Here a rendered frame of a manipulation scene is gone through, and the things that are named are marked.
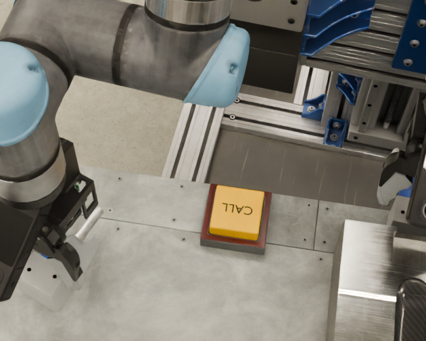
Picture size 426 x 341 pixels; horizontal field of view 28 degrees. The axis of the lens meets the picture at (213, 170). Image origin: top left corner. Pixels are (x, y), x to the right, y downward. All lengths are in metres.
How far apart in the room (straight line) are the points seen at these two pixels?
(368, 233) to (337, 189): 0.82
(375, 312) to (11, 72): 0.47
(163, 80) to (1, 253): 0.25
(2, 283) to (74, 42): 0.25
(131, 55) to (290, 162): 1.10
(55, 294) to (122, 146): 1.11
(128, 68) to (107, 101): 1.40
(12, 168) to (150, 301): 0.33
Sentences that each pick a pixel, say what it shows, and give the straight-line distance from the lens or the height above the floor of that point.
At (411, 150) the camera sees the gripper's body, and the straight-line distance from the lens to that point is 0.94.
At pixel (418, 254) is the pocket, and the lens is 1.01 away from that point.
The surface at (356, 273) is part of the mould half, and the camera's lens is 0.96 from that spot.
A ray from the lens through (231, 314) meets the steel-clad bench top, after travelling 1.02.
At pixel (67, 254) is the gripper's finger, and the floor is 0.95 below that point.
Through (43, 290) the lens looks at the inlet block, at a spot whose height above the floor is 0.85.
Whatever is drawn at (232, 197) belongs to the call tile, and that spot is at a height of 0.84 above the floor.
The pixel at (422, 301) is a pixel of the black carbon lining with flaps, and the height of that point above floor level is 0.89.
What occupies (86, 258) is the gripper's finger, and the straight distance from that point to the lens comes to 0.96.
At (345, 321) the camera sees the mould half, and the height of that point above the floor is 0.89.
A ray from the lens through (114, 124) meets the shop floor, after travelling 2.11.
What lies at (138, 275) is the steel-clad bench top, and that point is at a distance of 1.04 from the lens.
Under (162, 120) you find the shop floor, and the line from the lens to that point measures 2.11.
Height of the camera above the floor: 1.75
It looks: 60 degrees down
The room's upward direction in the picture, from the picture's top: 2 degrees clockwise
